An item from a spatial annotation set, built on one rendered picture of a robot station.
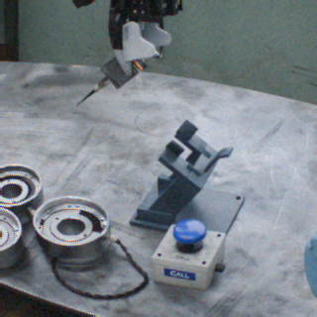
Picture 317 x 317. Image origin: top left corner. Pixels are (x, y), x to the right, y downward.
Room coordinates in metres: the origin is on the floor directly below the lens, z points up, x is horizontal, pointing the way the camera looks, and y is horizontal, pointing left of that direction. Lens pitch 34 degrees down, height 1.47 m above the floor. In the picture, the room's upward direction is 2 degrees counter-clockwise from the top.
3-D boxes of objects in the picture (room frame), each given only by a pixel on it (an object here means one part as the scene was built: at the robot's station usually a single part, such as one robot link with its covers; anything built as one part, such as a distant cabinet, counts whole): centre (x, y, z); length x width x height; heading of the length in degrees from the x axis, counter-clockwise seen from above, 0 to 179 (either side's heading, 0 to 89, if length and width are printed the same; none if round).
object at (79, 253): (0.82, 0.11, 0.82); 0.10 x 0.10 x 0.04
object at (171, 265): (0.75, -0.04, 0.82); 0.08 x 0.07 x 0.05; 69
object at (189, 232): (0.76, -0.03, 0.85); 0.04 x 0.04 x 0.05
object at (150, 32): (1.05, 0.00, 0.98); 0.06 x 0.03 x 0.09; 64
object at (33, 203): (0.90, 0.21, 0.82); 0.10 x 0.10 x 0.04
